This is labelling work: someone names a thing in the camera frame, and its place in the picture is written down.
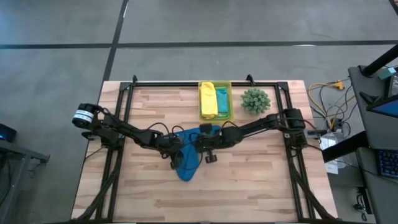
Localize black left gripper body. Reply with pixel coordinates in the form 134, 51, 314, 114
157, 133, 185, 159

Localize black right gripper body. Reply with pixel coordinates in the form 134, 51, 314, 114
198, 126, 246, 153

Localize blue microfiber towel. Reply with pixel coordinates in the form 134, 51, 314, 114
172, 126, 222, 182

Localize green microfiber towel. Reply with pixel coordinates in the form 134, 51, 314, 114
203, 111, 231, 120

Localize teal microfiber towel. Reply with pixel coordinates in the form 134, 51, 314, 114
215, 88, 229, 114

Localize yellow translucent plastic bin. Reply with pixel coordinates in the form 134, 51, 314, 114
198, 80, 235, 123

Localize yellow microfiber towel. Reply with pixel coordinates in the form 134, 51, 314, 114
199, 82, 219, 119

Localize artificial plant in patterned pot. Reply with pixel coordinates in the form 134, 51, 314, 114
240, 88, 271, 116

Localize white paper sheet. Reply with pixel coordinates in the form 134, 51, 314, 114
319, 133, 340, 175

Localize black stand pole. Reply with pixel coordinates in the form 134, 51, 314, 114
322, 130, 371, 163
360, 43, 398, 78

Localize grey metal stand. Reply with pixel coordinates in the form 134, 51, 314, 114
0, 139, 50, 224

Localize grey desk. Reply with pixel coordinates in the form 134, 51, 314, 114
348, 65, 398, 224

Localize black power strip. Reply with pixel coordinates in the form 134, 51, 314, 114
354, 186, 373, 222

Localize black device with blue light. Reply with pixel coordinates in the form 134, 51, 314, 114
0, 123, 18, 143

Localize black keyboard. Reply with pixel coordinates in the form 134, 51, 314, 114
377, 149, 398, 179

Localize black monitor with blue screen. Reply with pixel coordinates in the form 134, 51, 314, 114
359, 91, 398, 119

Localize small teal box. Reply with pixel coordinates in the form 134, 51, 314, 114
377, 67, 397, 81

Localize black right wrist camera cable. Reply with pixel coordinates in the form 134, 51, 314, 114
220, 120, 241, 129

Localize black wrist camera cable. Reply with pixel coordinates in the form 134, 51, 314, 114
220, 120, 241, 129
146, 121, 171, 135

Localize black left wrist camera cable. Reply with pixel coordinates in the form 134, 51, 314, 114
146, 121, 171, 135

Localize black metal table frame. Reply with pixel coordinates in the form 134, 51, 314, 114
73, 80, 339, 224

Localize yellow floor cable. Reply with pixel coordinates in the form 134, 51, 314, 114
307, 80, 355, 130

